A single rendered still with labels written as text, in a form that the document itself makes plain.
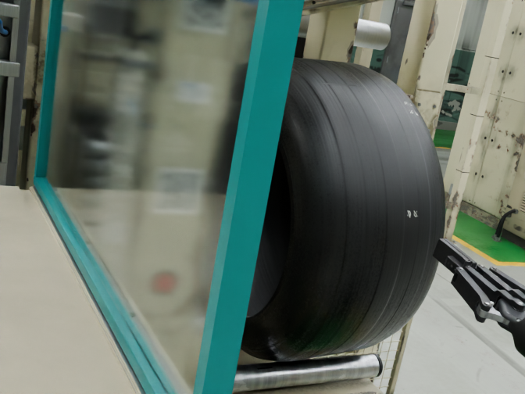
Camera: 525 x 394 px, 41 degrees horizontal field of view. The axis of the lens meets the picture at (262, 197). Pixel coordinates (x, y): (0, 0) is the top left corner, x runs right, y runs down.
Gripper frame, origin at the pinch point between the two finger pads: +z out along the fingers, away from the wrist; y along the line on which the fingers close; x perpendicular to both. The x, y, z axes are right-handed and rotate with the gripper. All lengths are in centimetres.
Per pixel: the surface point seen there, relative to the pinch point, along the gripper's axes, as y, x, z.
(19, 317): 63, -7, -19
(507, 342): -230, 145, 151
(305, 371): 5.0, 34.4, 18.0
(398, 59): -665, 141, 877
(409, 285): -4.1, 11.3, 10.4
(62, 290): 59, -6, -15
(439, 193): -7.7, -3.4, 15.2
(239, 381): 18.1, 34.9, 17.7
